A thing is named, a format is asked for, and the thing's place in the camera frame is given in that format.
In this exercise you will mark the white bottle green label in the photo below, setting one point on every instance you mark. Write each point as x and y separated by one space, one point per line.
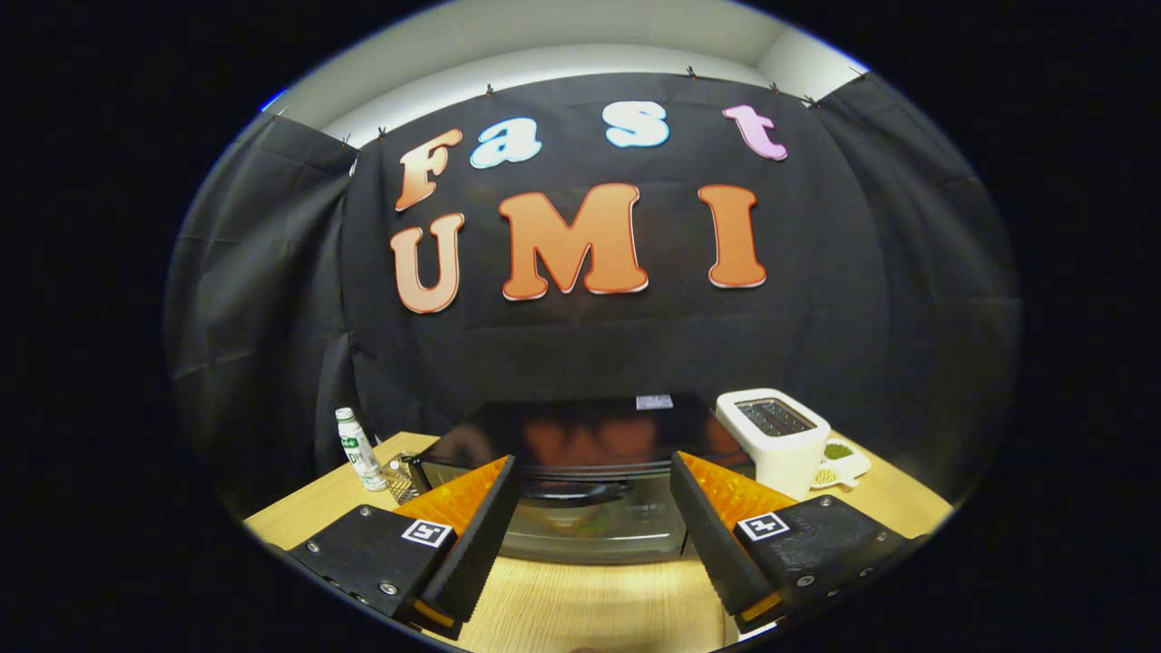
358 453

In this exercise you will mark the white divided bean dish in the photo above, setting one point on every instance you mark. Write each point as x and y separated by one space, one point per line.
848 464

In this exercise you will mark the white pop-up toaster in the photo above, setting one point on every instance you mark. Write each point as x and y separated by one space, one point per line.
785 462

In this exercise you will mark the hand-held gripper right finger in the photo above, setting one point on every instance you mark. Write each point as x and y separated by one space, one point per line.
712 544

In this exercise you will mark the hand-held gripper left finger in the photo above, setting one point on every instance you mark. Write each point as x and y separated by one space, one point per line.
476 544

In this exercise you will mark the black toaster oven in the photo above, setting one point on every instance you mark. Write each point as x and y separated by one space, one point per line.
580 426

